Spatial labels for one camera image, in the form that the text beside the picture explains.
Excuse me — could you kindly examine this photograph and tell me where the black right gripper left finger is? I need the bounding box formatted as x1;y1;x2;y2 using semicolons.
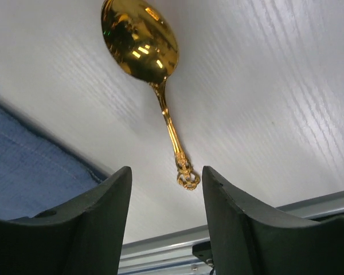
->
0;167;132;274

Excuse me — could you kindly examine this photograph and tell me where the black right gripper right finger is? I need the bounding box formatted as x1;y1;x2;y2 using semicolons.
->
202;166;344;274

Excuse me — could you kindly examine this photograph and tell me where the blue cloth placemat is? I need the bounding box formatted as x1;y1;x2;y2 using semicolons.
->
0;106;107;220

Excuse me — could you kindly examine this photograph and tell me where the gold spoon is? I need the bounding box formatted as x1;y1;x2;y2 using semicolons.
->
101;0;200;191

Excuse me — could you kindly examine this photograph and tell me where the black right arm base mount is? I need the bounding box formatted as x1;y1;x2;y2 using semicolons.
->
192;241;214;268

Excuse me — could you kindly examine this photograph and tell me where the aluminium rail frame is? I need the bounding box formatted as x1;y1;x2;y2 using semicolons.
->
118;191;344;274

